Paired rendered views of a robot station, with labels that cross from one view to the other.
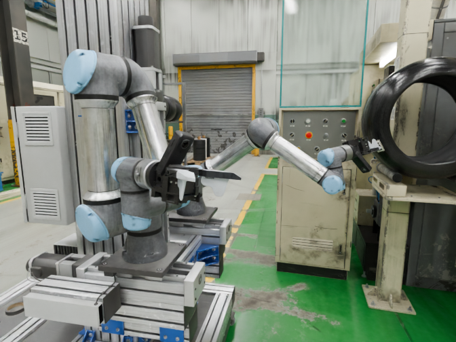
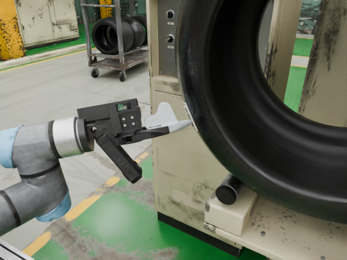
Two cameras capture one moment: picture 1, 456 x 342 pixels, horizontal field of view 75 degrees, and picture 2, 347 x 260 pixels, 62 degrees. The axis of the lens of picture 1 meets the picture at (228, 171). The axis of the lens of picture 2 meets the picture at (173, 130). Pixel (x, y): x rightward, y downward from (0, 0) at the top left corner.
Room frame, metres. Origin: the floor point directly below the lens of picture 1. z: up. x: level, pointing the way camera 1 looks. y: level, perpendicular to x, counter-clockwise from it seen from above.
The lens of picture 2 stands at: (0.94, -0.86, 1.29)
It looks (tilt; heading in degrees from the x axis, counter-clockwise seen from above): 27 degrees down; 17
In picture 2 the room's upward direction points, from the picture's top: straight up
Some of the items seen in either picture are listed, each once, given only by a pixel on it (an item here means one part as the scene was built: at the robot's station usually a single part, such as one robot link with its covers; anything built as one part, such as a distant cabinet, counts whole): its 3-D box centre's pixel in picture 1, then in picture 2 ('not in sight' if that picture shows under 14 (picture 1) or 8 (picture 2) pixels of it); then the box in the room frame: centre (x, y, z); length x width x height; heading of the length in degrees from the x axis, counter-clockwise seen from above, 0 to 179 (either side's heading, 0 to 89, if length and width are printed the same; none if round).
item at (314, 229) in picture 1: (313, 190); (215, 125); (2.29, -0.68, 0.63); 0.56 x 0.41 x 1.27; 74
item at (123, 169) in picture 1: (133, 172); not in sight; (0.77, 0.25, 1.04); 0.11 x 0.08 x 0.09; 52
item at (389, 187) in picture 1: (387, 183); (250, 178); (1.59, -0.88, 0.84); 0.36 x 0.09 x 0.06; 164
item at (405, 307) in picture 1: (387, 296); not in sight; (1.80, -1.06, 0.02); 0.27 x 0.27 x 0.04; 74
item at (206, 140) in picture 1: (201, 149); not in sight; (8.26, 0.76, 0.38); 1.20 x 0.80 x 0.76; 176
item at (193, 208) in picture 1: (191, 202); not in sight; (1.45, 0.19, 0.77); 0.15 x 0.15 x 0.10
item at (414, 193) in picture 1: (415, 192); (303, 208); (1.55, -1.01, 0.80); 0.37 x 0.36 x 0.02; 74
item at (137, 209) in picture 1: (141, 206); not in sight; (0.79, 0.24, 0.94); 0.11 x 0.08 x 0.11; 143
